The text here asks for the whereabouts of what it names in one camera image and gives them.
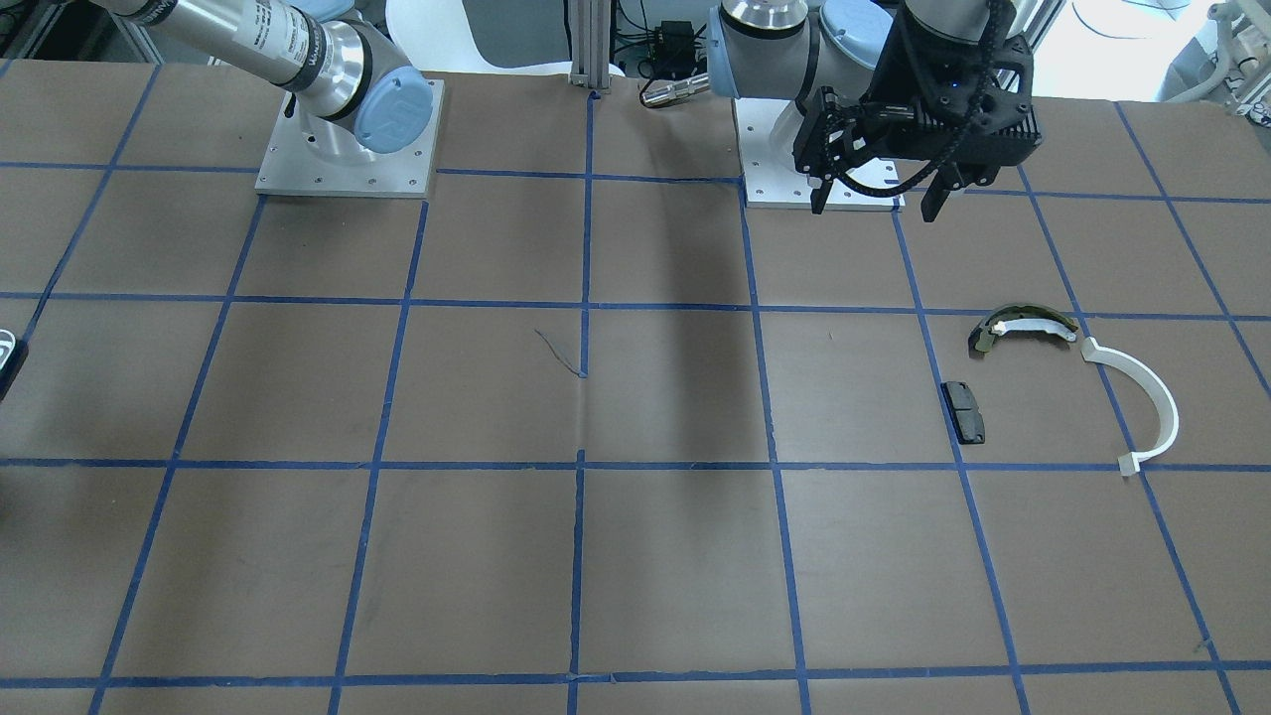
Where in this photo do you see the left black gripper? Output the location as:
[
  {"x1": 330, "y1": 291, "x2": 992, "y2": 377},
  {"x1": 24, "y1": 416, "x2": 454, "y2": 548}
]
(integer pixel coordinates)
[{"x1": 791, "y1": 84, "x2": 979, "y2": 224}]

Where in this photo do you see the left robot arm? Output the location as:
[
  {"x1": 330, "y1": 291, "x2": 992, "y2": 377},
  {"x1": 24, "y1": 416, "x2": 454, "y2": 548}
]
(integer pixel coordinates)
[{"x1": 705, "y1": 1, "x2": 1040, "y2": 221}]

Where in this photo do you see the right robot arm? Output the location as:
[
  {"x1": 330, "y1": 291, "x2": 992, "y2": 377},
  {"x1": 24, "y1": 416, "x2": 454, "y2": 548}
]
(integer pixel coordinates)
[{"x1": 99, "y1": 1, "x2": 433, "y2": 154}]

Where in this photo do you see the olive brake shoe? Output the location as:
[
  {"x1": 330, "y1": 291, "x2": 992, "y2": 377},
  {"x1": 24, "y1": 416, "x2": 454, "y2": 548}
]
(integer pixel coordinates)
[{"x1": 969, "y1": 304, "x2": 1079, "y2": 356}]

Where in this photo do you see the silver cylindrical connector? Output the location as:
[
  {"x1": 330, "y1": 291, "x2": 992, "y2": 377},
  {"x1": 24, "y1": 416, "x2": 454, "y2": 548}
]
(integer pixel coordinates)
[{"x1": 638, "y1": 72, "x2": 710, "y2": 109}]

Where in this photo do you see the black power adapter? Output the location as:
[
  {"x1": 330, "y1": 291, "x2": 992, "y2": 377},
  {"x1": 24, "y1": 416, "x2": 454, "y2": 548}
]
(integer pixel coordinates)
[{"x1": 649, "y1": 20, "x2": 697, "y2": 77}]

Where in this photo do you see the black brake pad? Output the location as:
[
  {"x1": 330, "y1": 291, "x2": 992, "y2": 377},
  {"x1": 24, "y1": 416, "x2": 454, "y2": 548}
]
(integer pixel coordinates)
[{"x1": 941, "y1": 380, "x2": 986, "y2": 444}]

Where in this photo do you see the white curved plastic part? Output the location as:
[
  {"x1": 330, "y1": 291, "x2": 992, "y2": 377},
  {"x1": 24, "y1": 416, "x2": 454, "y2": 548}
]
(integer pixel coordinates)
[{"x1": 1080, "y1": 337, "x2": 1181, "y2": 478}]

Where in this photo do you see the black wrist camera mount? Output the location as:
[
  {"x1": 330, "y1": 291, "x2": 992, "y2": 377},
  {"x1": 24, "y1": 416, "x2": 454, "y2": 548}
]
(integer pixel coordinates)
[{"x1": 853, "y1": 1, "x2": 1043, "y2": 166}]

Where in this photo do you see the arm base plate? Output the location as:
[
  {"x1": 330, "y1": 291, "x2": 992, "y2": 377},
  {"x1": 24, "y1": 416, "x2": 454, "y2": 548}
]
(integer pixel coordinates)
[
  {"x1": 254, "y1": 77, "x2": 446, "y2": 199},
  {"x1": 732, "y1": 94, "x2": 905, "y2": 212}
]

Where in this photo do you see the aluminium frame post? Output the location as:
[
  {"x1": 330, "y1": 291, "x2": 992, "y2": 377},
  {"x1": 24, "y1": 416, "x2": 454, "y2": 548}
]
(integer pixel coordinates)
[{"x1": 566, "y1": 0, "x2": 613, "y2": 94}]

